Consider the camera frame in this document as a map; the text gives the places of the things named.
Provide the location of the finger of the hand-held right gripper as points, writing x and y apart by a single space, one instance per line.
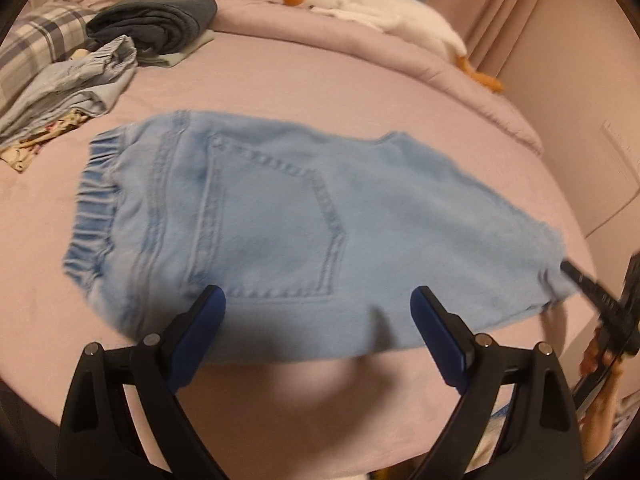
582 280

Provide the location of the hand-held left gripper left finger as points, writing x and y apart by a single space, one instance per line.
200 332

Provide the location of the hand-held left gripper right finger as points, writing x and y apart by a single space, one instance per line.
440 335

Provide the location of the light blue denim pants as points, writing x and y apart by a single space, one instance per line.
280 220

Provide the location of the person's right forearm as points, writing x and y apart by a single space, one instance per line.
602 420

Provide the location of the person's right hand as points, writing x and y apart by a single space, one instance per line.
597 355

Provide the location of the floral patterned cloth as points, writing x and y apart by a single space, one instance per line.
30 147

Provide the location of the pink bed sheet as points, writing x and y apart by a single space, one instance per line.
300 87

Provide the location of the crumpled light blue garment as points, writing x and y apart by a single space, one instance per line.
75 85

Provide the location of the folded light green cloth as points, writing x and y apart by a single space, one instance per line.
192 45

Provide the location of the pink curtain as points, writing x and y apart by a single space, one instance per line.
500 0

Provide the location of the folded dark blue jeans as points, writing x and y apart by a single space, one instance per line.
160 15

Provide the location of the pink comforter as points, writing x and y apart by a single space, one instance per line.
300 25

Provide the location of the white goose plush toy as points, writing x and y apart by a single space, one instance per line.
390 10

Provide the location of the blue plaid pillow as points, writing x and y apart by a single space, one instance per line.
35 35

